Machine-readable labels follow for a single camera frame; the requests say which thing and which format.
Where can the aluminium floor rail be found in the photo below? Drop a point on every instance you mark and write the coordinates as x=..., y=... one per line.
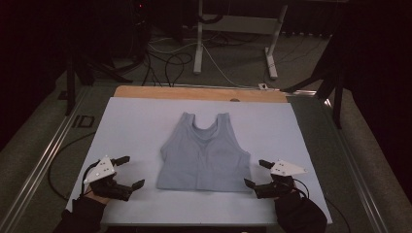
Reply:
x=356, y=168
x=39, y=168

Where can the grey-blue sleeveless vest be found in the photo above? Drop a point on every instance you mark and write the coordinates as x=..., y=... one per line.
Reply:
x=204, y=155

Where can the white metal desk frame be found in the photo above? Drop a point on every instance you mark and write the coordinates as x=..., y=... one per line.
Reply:
x=239, y=24

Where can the black floor bracket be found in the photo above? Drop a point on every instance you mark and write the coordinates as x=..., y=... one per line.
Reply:
x=83, y=121

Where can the person's left hand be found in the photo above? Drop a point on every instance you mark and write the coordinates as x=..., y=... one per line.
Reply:
x=96, y=196

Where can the pale blue table mat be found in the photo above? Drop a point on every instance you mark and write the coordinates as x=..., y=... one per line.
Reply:
x=136, y=136

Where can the person's right hand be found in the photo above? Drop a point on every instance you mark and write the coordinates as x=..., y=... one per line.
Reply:
x=287, y=202

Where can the black tripod stand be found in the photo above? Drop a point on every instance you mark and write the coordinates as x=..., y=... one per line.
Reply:
x=81, y=68

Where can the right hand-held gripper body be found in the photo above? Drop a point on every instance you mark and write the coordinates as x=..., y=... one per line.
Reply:
x=277, y=181

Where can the small white connector block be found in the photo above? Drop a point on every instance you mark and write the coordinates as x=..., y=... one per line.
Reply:
x=263, y=86

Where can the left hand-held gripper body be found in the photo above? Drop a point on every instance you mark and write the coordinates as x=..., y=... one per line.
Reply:
x=104, y=181

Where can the black metal stand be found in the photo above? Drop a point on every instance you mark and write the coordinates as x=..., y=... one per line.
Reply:
x=330, y=77

